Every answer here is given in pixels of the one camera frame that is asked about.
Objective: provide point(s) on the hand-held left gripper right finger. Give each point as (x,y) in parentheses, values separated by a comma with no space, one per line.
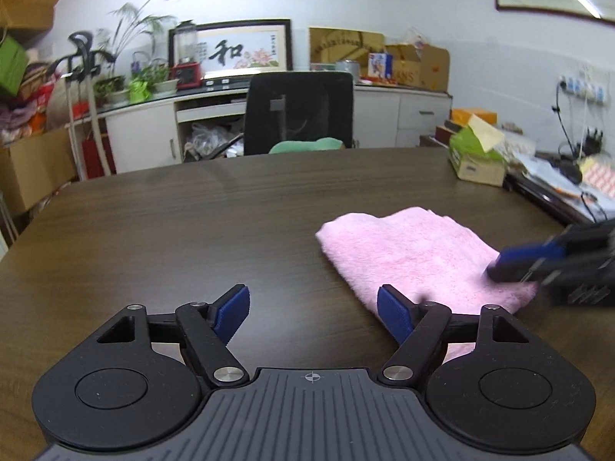
(396,317)

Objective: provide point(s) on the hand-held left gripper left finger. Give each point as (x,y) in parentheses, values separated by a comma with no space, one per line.
(233,314)

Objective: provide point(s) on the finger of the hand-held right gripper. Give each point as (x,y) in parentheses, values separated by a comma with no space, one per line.
(528,252)
(514,272)

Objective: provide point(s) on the pink towel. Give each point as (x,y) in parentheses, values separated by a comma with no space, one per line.
(423,254)

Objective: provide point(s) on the pile of papers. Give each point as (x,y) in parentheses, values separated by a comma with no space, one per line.
(543,173)

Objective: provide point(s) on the black computer mouse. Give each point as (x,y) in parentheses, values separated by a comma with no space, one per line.
(569,170)

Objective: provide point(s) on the green tissue box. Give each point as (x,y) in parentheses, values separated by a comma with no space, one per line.
(473,161)

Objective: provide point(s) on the black plug adapter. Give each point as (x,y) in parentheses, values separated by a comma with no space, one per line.
(594,140)

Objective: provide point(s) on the dark red box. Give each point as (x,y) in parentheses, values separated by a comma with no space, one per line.
(444,133)

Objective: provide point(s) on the orange box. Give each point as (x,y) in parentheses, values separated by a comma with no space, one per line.
(473,115)

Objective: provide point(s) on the white power strip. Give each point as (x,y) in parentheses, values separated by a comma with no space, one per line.
(584,89)

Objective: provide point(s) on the clear plastic bags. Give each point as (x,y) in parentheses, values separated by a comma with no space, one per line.
(211,141)

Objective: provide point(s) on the green seat cushion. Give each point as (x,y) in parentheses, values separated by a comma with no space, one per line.
(307,146)

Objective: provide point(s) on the white sideboard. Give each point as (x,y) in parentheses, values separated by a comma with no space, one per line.
(139,134)

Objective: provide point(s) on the open cardboard box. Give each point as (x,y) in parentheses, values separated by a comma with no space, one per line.
(427,69)

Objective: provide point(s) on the red paper bag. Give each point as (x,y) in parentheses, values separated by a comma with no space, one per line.
(93,156)

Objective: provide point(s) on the black office chair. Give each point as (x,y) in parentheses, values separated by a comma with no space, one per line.
(298,110)

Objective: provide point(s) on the small blue photo box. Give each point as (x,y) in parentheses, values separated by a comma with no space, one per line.
(379,66)

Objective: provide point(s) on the bright green wrapped pot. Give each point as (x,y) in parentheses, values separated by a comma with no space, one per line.
(138,91)

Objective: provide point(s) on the white plastic bag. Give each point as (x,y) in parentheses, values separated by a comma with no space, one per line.
(413,38)

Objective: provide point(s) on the large brown cardboard box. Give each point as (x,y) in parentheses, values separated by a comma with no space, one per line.
(38,168)

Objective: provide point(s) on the small potted plant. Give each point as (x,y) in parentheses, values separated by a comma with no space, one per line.
(111,93)
(161,79)

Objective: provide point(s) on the red blender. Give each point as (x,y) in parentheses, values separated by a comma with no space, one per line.
(187,69)

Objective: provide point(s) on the metal pot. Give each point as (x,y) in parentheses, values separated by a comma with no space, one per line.
(348,69)

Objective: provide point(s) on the framed lotus calligraphy picture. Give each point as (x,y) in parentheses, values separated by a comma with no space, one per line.
(245,53)

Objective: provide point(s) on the gold plaque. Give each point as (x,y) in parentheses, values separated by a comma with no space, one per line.
(343,45)

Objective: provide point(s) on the pile of bags and cloths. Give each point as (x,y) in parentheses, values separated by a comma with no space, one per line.
(33,101)

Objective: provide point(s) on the crutches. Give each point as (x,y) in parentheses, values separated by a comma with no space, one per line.
(81,57)

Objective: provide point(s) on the tall palm plant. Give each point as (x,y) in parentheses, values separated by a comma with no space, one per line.
(134,24)

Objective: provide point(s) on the green paper bag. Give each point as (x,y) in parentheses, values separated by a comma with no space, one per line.
(12,65)

